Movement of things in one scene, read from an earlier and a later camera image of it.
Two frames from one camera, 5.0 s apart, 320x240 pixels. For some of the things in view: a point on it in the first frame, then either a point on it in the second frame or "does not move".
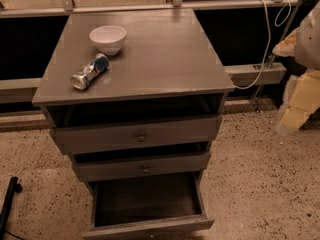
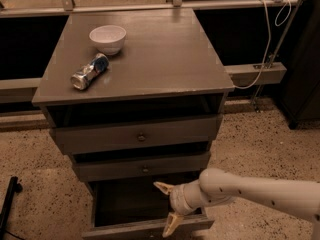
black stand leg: [13, 188] does not move
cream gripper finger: [301, 101] to [184, 199]
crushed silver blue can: [86, 72] does not move
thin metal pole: [274, 57] does not move
